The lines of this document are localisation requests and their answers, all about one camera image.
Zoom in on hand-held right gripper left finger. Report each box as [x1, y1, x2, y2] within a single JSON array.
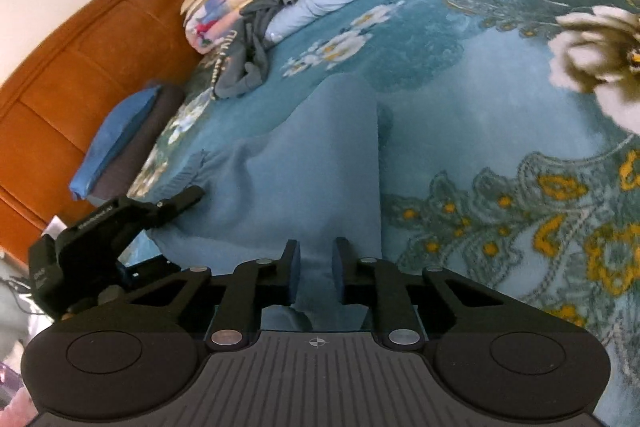
[[120, 239, 303, 352]]

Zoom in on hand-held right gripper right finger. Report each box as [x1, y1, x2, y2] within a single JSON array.
[[332, 237, 506, 350]]

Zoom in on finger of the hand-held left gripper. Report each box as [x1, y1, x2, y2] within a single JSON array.
[[149, 185, 206, 228]]

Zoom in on light blue fleece garment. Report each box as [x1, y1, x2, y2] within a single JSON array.
[[150, 74, 396, 333]]

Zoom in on blue pillow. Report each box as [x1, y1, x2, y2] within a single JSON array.
[[69, 87, 161, 202]]

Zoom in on wooden bed headboard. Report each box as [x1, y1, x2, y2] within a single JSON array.
[[0, 0, 221, 265]]

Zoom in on grey garment with gold print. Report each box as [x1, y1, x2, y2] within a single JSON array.
[[212, 0, 321, 100]]

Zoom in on folded colourful cartoon quilt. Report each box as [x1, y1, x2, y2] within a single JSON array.
[[181, 0, 281, 55]]

